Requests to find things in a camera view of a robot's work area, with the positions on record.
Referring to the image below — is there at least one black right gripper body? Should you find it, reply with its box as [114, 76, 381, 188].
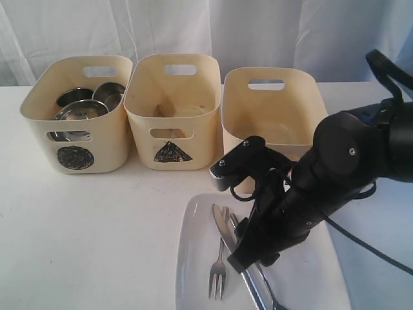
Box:
[242, 170, 310, 253]

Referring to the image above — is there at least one steel table knife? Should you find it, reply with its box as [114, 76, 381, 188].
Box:
[212, 203, 266, 310]

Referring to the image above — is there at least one wooden chopstick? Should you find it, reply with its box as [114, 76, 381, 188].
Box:
[153, 103, 176, 118]
[169, 129, 186, 139]

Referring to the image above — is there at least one steel mug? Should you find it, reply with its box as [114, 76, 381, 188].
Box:
[92, 82, 126, 112]
[56, 87, 94, 107]

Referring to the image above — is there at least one stainless steel bowl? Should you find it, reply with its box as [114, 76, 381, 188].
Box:
[48, 99, 109, 141]

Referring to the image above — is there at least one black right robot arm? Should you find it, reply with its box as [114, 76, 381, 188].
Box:
[224, 99, 412, 272]

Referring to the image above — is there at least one white rectangular plate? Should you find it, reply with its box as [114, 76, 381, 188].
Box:
[176, 194, 351, 309]

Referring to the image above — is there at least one cream bin with square mark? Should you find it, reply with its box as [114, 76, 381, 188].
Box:
[220, 67, 330, 194]

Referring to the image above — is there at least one cream bin with triangle mark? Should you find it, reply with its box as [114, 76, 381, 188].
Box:
[123, 54, 221, 170]

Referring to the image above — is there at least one white backdrop curtain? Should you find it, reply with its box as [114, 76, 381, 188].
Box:
[1, 1, 412, 86]

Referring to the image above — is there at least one cream bin with circle mark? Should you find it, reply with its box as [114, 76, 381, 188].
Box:
[20, 56, 133, 174]

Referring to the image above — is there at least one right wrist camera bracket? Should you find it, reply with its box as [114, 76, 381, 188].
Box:
[209, 136, 294, 192]

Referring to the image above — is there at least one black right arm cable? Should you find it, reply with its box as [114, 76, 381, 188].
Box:
[230, 48, 413, 275]

